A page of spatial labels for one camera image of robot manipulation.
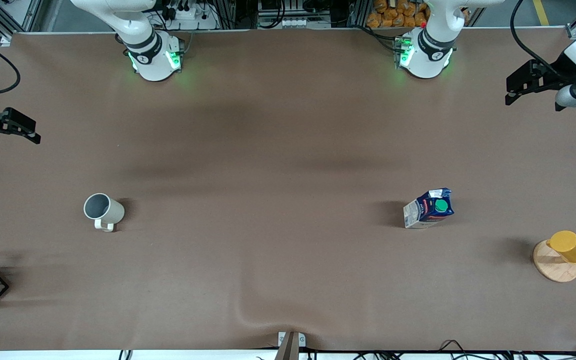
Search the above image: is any metal table bracket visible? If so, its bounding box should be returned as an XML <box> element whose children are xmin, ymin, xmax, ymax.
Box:
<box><xmin>278</xmin><ymin>331</ymin><xmax>306</xmax><ymax>360</ymax></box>

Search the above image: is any small white socket strip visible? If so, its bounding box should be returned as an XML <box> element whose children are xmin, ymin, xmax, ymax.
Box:
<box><xmin>282</xmin><ymin>17</ymin><xmax>319</xmax><ymax>29</ymax></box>

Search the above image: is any blue white milk carton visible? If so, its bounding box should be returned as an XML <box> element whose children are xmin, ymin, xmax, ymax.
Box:
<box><xmin>403</xmin><ymin>188</ymin><xmax>455</xmax><ymax>229</ymax></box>

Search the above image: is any white power strip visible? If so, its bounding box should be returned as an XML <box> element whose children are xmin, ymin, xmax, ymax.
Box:
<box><xmin>165</xmin><ymin>0</ymin><xmax>219</xmax><ymax>30</ymax></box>

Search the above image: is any black base cable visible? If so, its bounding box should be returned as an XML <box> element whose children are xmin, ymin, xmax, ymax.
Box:
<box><xmin>355</xmin><ymin>25</ymin><xmax>399</xmax><ymax>53</ymax></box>

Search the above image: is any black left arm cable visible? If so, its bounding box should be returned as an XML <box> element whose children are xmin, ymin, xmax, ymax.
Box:
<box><xmin>510</xmin><ymin>0</ymin><xmax>576</xmax><ymax>81</ymax></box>

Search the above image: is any wooden mug stand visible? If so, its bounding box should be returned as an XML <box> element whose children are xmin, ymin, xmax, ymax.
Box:
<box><xmin>533</xmin><ymin>239</ymin><xmax>576</xmax><ymax>283</ymax></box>

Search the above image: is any orange snack pile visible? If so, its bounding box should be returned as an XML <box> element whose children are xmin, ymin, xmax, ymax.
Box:
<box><xmin>366</xmin><ymin>0</ymin><xmax>431</xmax><ymax>29</ymax></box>

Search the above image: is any beige mug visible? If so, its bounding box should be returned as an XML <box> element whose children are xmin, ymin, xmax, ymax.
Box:
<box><xmin>83</xmin><ymin>193</ymin><xmax>126</xmax><ymax>232</ymax></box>

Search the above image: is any yellow cup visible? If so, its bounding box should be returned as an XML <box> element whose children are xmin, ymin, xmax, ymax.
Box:
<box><xmin>546</xmin><ymin>230</ymin><xmax>576</xmax><ymax>264</ymax></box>

